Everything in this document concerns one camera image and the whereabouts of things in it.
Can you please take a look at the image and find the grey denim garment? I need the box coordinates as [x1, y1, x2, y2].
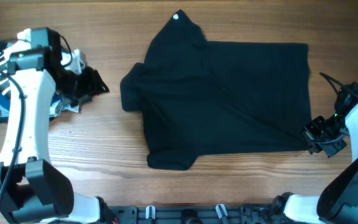
[0, 100, 80, 118]

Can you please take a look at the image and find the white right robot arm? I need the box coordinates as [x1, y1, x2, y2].
[268, 83, 358, 223]

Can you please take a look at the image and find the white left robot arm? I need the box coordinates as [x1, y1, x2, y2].
[0, 27, 117, 223]

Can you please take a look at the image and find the black t-shirt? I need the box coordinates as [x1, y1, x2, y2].
[120, 10, 311, 170]

